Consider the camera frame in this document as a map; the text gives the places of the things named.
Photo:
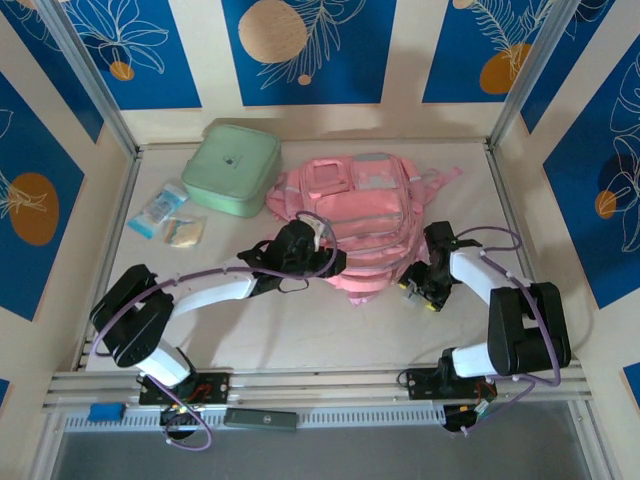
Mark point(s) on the pink student backpack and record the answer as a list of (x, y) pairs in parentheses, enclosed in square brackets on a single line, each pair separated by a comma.
[(365, 215)]

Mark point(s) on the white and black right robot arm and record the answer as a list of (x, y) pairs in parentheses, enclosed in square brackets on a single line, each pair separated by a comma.
[(475, 270)]

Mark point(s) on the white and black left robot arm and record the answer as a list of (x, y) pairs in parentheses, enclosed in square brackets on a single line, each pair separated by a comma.
[(215, 292)]

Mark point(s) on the beige snack packet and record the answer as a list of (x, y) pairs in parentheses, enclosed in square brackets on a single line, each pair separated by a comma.
[(187, 232)]

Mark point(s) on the mint green zip pouch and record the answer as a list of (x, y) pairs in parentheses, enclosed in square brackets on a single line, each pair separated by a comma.
[(230, 165)]

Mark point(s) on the small adapter circuit board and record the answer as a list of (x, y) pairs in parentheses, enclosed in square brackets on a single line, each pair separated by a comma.
[(470, 412), (177, 412)]

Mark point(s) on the blue snack packet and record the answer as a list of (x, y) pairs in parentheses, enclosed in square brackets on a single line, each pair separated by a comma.
[(157, 210)]

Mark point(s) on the dark green flat device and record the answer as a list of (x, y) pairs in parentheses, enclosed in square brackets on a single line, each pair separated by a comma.
[(260, 419)]

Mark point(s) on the small blue block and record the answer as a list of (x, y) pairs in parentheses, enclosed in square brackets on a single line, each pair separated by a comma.
[(107, 412)]

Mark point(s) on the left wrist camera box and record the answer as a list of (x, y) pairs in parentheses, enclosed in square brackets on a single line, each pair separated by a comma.
[(317, 232)]

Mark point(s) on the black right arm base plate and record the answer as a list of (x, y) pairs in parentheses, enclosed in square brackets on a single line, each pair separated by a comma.
[(422, 385)]

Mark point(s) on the aluminium mounting rail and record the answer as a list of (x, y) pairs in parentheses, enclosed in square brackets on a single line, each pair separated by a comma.
[(320, 382)]

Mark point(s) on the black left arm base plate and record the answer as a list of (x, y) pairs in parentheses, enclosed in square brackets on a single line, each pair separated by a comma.
[(215, 387)]

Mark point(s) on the aluminium frame post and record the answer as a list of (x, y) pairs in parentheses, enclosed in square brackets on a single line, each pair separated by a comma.
[(535, 75), (90, 75)]

